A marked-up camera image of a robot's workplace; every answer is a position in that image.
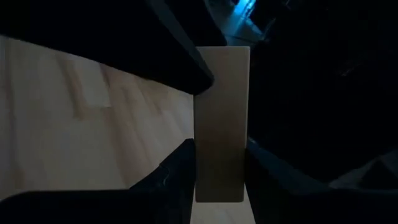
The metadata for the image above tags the wooden plank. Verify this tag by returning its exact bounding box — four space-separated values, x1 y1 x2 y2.
193 45 251 203

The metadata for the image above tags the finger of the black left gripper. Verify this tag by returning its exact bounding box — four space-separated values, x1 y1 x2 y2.
0 0 228 96
248 0 398 182

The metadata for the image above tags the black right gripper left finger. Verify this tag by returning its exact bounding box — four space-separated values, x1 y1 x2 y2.
129 138 197 224

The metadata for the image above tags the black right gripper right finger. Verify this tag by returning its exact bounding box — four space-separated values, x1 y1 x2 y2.
244 139 330 224

